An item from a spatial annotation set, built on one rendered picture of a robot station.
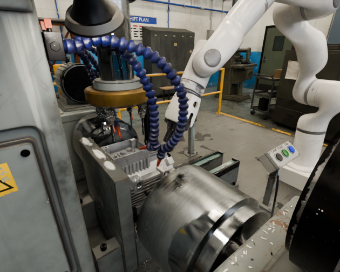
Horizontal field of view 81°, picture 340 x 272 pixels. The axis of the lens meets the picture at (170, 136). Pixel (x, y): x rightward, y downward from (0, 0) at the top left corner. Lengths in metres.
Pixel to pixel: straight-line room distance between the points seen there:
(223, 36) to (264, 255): 0.49
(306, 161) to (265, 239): 0.84
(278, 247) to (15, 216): 0.42
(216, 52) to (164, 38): 5.69
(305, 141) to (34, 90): 1.07
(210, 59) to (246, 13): 0.21
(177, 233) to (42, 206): 0.24
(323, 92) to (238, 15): 0.53
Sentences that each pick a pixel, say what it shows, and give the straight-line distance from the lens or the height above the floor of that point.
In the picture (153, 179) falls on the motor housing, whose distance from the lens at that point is 0.65.
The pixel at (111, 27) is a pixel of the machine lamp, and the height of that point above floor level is 1.45.
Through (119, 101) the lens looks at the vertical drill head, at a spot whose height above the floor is 1.32.
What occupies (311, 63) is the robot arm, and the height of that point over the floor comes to 1.38.
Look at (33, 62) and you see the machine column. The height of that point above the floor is 1.41.
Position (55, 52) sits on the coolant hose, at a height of 1.43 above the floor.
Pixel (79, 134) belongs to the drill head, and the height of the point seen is 1.11.
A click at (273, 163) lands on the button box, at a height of 1.05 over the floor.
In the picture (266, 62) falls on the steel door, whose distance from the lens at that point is 8.15.
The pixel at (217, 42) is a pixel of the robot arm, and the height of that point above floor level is 1.45.
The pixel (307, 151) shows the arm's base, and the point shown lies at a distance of 1.17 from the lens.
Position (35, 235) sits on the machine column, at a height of 1.13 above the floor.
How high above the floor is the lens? 1.43
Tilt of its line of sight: 24 degrees down
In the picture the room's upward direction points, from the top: straight up
